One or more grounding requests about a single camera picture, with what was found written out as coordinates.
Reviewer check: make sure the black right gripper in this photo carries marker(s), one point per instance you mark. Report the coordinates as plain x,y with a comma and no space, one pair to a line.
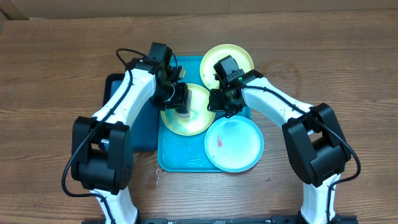
216,101

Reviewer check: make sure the black water tray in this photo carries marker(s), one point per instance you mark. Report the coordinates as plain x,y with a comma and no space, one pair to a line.
145,129

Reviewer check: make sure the light blue plate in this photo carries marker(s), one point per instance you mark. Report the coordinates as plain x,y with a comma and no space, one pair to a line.
234,144

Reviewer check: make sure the yellow plate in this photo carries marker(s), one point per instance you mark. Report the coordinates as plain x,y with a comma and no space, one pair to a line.
199,117
207,72

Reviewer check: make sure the blue serving tray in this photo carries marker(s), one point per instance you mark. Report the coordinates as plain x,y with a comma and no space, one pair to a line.
177,153

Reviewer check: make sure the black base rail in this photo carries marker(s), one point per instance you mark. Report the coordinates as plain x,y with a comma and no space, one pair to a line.
276,219

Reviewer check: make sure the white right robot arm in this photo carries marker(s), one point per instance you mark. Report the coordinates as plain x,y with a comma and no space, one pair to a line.
316,147

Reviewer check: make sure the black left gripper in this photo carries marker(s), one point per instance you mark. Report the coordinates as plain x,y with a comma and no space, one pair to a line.
182,88

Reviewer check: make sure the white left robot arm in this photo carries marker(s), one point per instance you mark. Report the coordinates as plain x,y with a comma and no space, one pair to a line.
101,163

